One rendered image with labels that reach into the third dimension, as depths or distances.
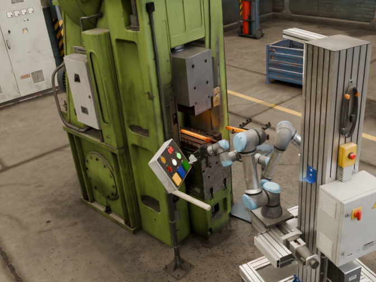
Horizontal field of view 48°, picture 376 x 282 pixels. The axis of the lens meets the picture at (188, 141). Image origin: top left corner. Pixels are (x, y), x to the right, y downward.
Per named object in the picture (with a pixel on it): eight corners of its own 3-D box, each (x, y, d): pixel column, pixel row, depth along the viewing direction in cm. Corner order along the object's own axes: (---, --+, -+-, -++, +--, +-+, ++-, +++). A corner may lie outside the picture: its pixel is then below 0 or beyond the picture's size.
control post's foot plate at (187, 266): (196, 266, 368) (194, 258, 363) (178, 281, 354) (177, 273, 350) (178, 255, 381) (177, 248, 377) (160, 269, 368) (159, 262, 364)
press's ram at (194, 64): (220, 92, 359) (217, 46, 341) (189, 107, 336) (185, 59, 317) (185, 84, 386) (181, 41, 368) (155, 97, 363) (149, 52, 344)
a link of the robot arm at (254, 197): (271, 206, 281) (259, 129, 266) (252, 214, 276) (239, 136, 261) (260, 201, 292) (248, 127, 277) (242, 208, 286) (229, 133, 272)
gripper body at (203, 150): (194, 149, 320) (207, 143, 314) (201, 158, 323) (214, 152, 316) (192, 154, 314) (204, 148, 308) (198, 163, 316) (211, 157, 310)
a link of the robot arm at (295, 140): (329, 178, 312) (271, 136, 306) (328, 168, 324) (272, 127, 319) (341, 168, 305) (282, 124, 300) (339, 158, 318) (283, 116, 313)
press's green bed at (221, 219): (233, 220, 419) (230, 181, 397) (208, 240, 396) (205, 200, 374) (192, 201, 454) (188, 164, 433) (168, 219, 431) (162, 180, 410)
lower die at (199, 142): (214, 144, 372) (213, 136, 368) (198, 153, 359) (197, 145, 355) (180, 132, 399) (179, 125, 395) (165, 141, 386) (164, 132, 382)
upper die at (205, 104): (211, 107, 355) (210, 97, 351) (195, 116, 343) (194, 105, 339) (176, 98, 382) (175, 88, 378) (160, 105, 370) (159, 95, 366)
